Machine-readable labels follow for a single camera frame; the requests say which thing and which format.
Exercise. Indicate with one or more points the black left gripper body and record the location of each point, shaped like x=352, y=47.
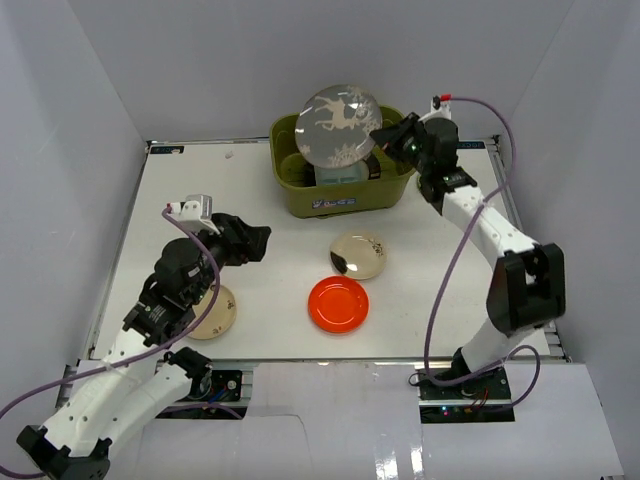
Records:
x=239, y=235

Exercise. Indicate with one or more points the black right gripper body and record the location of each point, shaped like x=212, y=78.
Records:
x=424, y=166

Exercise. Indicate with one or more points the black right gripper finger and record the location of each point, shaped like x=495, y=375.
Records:
x=411, y=118
x=396, y=139

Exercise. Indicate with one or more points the striped dark rim plate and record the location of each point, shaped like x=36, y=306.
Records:
x=373, y=166

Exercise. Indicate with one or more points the pale blue rectangular plate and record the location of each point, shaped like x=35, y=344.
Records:
x=354, y=173

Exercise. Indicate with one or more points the grey reindeer plate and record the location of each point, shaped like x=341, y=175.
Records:
x=333, y=128

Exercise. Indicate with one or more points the cream plate with small motifs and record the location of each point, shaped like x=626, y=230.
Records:
x=219, y=319

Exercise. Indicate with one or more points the orange plate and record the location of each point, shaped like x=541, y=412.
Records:
x=338, y=305

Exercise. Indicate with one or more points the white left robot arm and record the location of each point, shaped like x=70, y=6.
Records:
x=141, y=375

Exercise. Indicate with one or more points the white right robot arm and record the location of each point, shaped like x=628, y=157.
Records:
x=528, y=285

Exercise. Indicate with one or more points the olive green plastic bin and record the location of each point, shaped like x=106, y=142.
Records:
x=304, y=199

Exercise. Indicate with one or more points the right blue table label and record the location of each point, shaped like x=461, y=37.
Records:
x=471, y=145

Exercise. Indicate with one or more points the blue table label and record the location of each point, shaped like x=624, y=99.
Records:
x=166, y=149
x=471, y=145

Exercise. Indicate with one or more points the cream plate with black patch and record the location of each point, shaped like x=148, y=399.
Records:
x=358, y=254

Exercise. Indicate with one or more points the left blue table label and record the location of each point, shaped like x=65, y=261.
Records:
x=166, y=149

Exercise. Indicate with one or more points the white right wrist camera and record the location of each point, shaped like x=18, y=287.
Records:
x=441, y=107

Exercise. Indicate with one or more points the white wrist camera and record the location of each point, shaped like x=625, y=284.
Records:
x=441, y=107
x=194, y=213

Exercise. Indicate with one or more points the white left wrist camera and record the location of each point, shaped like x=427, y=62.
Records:
x=194, y=213

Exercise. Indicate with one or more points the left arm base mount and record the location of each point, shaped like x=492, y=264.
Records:
x=217, y=396

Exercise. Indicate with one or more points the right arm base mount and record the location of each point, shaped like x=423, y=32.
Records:
x=486, y=399

